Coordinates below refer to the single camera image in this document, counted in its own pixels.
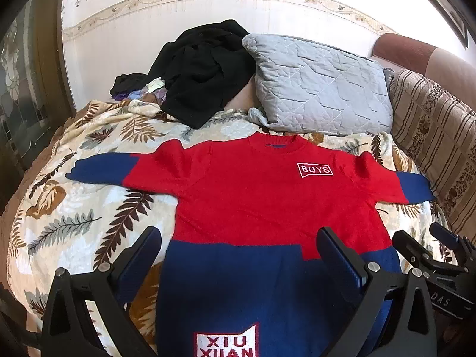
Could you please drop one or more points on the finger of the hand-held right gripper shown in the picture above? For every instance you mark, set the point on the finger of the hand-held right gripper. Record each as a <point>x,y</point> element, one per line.
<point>411,249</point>
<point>448,235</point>

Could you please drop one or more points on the grey quilted pillow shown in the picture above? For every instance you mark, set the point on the grey quilted pillow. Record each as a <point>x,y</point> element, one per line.
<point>319,81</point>

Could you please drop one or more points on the striped floral sofa cushion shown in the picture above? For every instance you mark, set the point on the striped floral sofa cushion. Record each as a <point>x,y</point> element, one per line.
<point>435,126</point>

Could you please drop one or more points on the leaf-print fleece blanket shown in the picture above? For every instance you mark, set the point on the leaf-print fleece blanket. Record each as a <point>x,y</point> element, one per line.
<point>74,208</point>

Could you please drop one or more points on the dark picture frame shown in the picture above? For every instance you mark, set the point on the dark picture frame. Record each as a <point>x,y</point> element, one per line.
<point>448,3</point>

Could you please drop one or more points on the pink pillow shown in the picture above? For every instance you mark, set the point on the pink pillow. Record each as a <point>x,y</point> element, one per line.
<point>243,96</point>

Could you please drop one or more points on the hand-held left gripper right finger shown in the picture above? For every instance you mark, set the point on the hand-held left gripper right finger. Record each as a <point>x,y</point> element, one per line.
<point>335,257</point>

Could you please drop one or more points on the black garment pile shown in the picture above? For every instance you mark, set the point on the black garment pile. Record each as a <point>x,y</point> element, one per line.
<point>200,70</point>

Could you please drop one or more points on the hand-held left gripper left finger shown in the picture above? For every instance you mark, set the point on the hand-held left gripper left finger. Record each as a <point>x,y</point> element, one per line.
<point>143,257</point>

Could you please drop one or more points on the brown pink sofa backrest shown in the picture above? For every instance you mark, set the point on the brown pink sofa backrest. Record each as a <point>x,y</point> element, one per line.
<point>427,55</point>

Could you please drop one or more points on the red and blue knit sweater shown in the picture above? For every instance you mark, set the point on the red and blue knit sweater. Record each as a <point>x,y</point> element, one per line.
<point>253,193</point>

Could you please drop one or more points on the small black cloth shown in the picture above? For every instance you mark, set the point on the small black cloth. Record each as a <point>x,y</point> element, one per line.
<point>126,83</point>

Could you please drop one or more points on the purple patterned cloth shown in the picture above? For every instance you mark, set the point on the purple patterned cloth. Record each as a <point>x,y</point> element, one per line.
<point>147,93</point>

